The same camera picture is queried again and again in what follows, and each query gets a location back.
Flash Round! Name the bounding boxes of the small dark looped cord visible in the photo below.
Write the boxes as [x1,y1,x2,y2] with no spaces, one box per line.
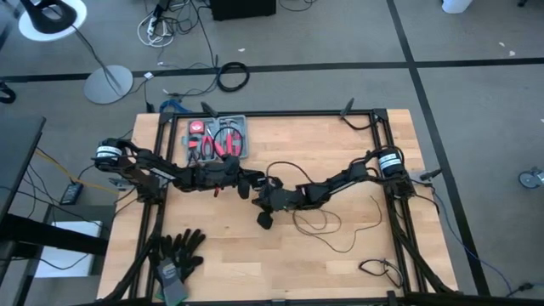
[359,258,404,289]

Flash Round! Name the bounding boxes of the black power adapter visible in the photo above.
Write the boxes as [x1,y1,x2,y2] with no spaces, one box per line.
[59,181,85,206]

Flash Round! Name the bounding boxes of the grey caster wheel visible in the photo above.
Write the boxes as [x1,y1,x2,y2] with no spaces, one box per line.
[518,167,544,190]

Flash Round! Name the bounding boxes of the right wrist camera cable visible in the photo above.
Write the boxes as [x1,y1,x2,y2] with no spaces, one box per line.
[266,161,316,186]

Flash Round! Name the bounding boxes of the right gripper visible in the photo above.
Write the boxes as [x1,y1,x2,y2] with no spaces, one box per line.
[254,177,331,230]

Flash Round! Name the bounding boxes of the black left wrist camera cable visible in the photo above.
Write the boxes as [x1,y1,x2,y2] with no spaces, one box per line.
[212,126,244,157]

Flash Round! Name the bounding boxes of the white box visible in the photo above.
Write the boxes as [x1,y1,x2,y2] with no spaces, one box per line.
[36,220,103,278]

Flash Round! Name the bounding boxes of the white container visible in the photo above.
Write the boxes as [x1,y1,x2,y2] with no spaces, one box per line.
[441,0,473,14]

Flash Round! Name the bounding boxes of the long thin dark cord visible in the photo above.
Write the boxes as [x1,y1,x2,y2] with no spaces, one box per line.
[292,195,383,254]

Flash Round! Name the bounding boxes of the white ring lamp on stand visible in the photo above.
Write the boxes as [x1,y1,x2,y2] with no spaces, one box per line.
[18,0,134,105]

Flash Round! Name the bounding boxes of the long blue floor cable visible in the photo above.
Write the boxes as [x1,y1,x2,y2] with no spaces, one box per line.
[433,190,515,294]

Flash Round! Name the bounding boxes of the white power strip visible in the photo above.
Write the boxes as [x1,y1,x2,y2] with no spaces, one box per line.
[137,11,176,48]

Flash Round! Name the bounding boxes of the black aluminium table frame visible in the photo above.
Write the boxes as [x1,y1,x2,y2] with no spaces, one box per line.
[101,108,464,306]

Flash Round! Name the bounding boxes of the black desk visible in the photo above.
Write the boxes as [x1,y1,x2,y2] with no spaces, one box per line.
[0,113,111,273]

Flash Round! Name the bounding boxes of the grey plastic tool case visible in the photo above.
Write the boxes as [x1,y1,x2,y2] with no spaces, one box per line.
[181,113,250,162]

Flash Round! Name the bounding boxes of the coiled black floor cable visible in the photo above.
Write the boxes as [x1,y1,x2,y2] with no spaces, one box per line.
[216,61,251,93]

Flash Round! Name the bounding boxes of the black work glove grey cuff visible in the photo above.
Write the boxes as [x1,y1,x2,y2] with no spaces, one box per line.
[149,234,188,302]
[163,228,207,306]

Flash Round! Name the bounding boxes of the black box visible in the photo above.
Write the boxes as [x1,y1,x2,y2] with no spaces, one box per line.
[210,0,277,21]

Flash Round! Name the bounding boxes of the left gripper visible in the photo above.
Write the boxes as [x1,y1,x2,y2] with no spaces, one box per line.
[189,155,267,201]

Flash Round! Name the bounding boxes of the red handled pliers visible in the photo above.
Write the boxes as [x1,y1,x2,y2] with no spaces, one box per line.
[199,133,227,162]

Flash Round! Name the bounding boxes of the blue cable coil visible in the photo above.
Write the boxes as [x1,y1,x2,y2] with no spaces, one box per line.
[159,98,195,115]

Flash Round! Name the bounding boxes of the yellow cable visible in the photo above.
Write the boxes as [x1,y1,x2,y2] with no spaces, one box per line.
[36,148,120,196]

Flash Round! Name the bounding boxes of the black floor plug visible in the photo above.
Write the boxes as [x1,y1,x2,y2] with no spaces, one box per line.
[505,282,536,298]

